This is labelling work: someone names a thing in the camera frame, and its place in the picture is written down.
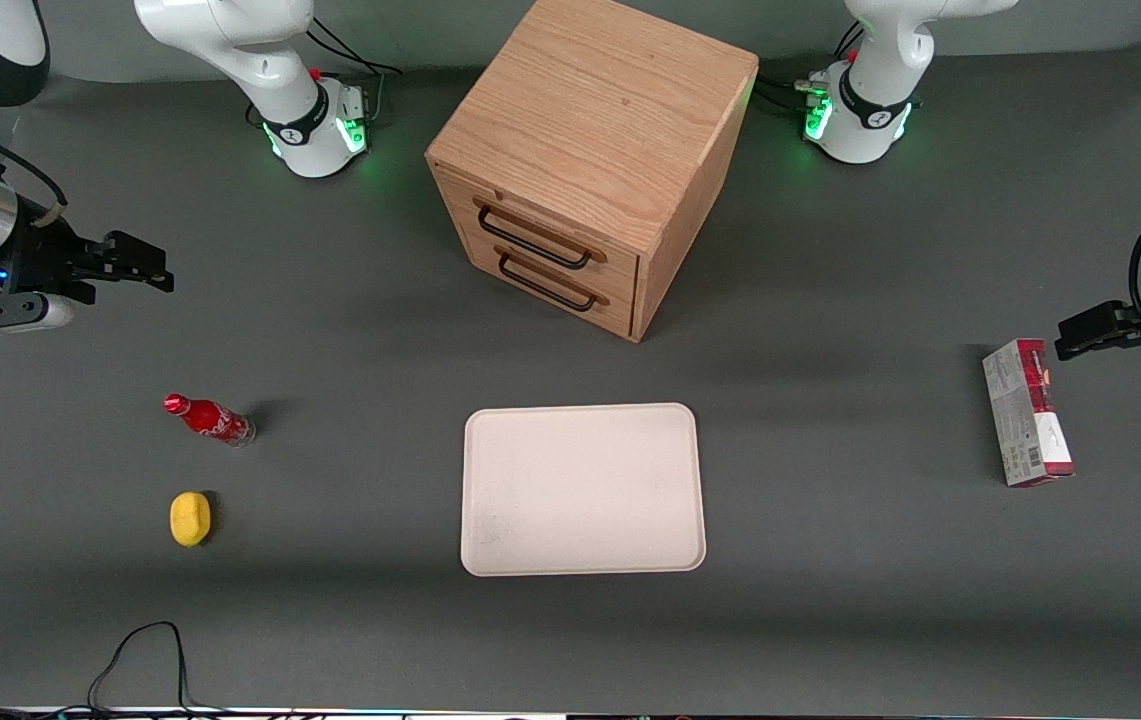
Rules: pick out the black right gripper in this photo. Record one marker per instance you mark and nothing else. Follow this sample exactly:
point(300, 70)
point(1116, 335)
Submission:
point(38, 255)

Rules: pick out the red coke bottle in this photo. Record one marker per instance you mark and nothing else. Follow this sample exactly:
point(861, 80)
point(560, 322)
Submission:
point(210, 420)

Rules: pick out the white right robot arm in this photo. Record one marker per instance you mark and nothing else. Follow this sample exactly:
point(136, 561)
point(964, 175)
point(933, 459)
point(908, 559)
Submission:
point(270, 60)

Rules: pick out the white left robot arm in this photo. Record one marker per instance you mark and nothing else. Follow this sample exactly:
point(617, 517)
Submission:
point(875, 90)

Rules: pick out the cream rectangular plastic tray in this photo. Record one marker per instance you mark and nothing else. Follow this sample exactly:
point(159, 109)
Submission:
point(582, 490)

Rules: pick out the red and grey carton box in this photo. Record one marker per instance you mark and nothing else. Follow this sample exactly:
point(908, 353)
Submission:
point(1015, 410)

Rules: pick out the yellow lemon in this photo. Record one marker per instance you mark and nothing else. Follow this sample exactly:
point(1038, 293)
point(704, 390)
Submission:
point(190, 519)

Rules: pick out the wooden drawer front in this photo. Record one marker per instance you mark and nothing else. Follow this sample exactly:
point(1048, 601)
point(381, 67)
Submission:
point(560, 300)
point(550, 225)

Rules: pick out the wooden drawer cabinet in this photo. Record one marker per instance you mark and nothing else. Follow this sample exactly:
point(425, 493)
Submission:
point(595, 110)

